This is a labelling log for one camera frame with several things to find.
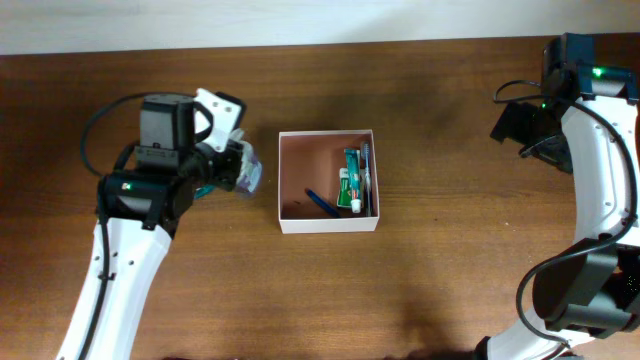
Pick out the blue and white toothbrush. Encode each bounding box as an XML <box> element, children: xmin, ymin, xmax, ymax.
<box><xmin>361</xmin><ymin>142</ymin><xmax>373</xmax><ymax>217</ymax></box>

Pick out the white cardboard box pink interior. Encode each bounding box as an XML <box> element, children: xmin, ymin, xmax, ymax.
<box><xmin>278</xmin><ymin>129</ymin><xmax>380</xmax><ymax>234</ymax></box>

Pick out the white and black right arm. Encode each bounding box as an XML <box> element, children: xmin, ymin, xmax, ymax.
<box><xmin>473</xmin><ymin>61</ymin><xmax>639</xmax><ymax>359</ymax></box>

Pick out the black right camera cable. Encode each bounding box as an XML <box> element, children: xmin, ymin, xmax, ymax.
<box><xmin>492</xmin><ymin>79</ymin><xmax>640</xmax><ymax>346</ymax></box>

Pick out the teal mouthwash bottle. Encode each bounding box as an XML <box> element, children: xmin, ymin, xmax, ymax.
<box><xmin>194</xmin><ymin>185</ymin><xmax>215</xmax><ymax>199</ymax></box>

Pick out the clear foaming soap pump bottle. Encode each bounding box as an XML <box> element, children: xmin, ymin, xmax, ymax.
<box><xmin>230</xmin><ymin>128</ymin><xmax>263</xmax><ymax>194</ymax></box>

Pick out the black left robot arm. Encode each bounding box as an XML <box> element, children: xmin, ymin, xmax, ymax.
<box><xmin>57</xmin><ymin>89</ymin><xmax>251</xmax><ymax>359</ymax></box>

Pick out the green soap packet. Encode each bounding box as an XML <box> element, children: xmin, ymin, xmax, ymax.
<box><xmin>336</xmin><ymin>168</ymin><xmax>362</xmax><ymax>213</ymax></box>

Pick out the blue disposable razor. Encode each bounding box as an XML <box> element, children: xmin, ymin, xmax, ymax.
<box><xmin>305</xmin><ymin>188</ymin><xmax>341</xmax><ymax>219</ymax></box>

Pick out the toothpaste tube white cap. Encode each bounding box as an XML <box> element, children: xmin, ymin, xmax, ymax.
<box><xmin>345</xmin><ymin>148</ymin><xmax>362</xmax><ymax>214</ymax></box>

